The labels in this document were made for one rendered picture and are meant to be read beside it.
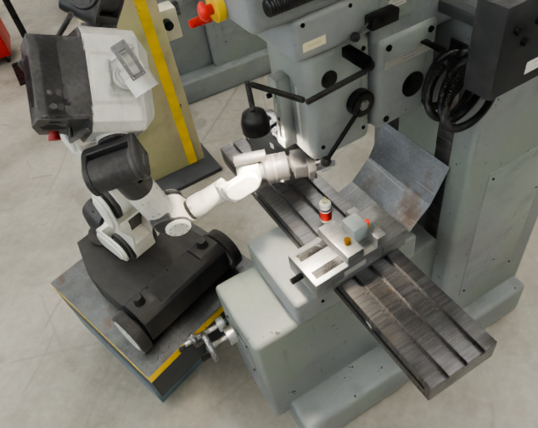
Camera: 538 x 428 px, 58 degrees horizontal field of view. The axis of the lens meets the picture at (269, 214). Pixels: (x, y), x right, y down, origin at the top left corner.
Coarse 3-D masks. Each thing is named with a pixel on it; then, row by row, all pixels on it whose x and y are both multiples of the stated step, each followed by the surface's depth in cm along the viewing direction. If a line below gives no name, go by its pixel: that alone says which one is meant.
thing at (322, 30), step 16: (352, 0) 103; (368, 0) 104; (384, 0) 107; (400, 0) 109; (304, 16) 99; (320, 16) 101; (336, 16) 103; (352, 16) 105; (400, 16) 112; (272, 32) 107; (288, 32) 101; (304, 32) 101; (320, 32) 103; (336, 32) 105; (352, 32) 107; (288, 48) 104; (304, 48) 103; (320, 48) 106
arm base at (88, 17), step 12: (60, 0) 116; (72, 0) 115; (84, 0) 115; (96, 0) 115; (120, 0) 126; (84, 12) 116; (96, 12) 116; (120, 12) 129; (96, 24) 118; (108, 24) 125
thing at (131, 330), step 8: (120, 312) 195; (112, 320) 199; (120, 320) 191; (128, 320) 191; (120, 328) 203; (128, 328) 189; (136, 328) 190; (128, 336) 204; (136, 336) 189; (144, 336) 191; (136, 344) 202; (144, 344) 192; (152, 344) 196; (144, 352) 195
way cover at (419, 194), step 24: (384, 144) 176; (408, 144) 167; (384, 168) 177; (408, 168) 168; (432, 168) 160; (360, 192) 182; (384, 192) 175; (408, 192) 168; (432, 192) 161; (408, 216) 167
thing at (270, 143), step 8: (272, 112) 181; (272, 120) 178; (272, 128) 175; (264, 136) 175; (272, 136) 173; (256, 144) 184; (264, 144) 178; (272, 144) 172; (280, 144) 170; (296, 144) 172; (272, 152) 176; (288, 152) 172; (288, 184) 181
